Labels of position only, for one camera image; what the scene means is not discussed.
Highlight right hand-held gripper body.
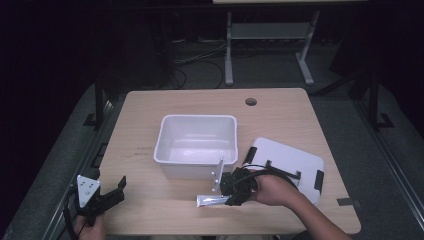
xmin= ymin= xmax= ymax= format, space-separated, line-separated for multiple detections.
xmin=211 ymin=157 xmax=259 ymax=199

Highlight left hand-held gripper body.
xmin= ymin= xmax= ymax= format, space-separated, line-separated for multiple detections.
xmin=73 ymin=174 xmax=109 ymax=228

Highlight white ointment tube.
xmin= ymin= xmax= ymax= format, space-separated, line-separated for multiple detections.
xmin=195 ymin=194 xmax=232 ymax=209

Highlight white lid with black handle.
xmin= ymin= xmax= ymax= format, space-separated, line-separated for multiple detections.
xmin=242 ymin=136 xmax=325 ymax=206

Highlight white plastic storage box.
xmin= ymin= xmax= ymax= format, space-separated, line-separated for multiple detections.
xmin=153 ymin=114 xmax=239 ymax=181

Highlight person's right hand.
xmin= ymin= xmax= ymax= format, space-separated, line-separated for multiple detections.
xmin=249 ymin=173 xmax=303 ymax=208

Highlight person's left hand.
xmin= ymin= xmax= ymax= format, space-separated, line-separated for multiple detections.
xmin=73 ymin=214 xmax=107 ymax=240

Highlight black metal stand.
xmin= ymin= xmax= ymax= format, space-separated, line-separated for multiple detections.
xmin=83 ymin=66 xmax=111 ymax=129
xmin=366 ymin=66 xmax=396 ymax=131

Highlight right hand-held gripper cable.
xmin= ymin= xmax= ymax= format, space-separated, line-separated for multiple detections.
xmin=234 ymin=163 xmax=301 ymax=191

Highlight hand-held gripper cable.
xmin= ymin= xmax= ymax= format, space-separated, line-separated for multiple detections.
xmin=234 ymin=163 xmax=301 ymax=191
xmin=62 ymin=188 xmax=81 ymax=240

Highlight left hand-held gripper cable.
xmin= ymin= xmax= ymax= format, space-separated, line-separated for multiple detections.
xmin=62 ymin=188 xmax=81 ymax=240

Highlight aluminium floor rail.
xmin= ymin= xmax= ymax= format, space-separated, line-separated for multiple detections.
xmin=41 ymin=99 xmax=116 ymax=240
xmin=354 ymin=99 xmax=424 ymax=231

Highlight bundle of floor cables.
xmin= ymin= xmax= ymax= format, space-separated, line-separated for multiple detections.
xmin=171 ymin=38 xmax=228 ymax=90

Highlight grey metal table frame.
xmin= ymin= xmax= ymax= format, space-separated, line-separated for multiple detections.
xmin=224 ymin=10 xmax=321 ymax=87

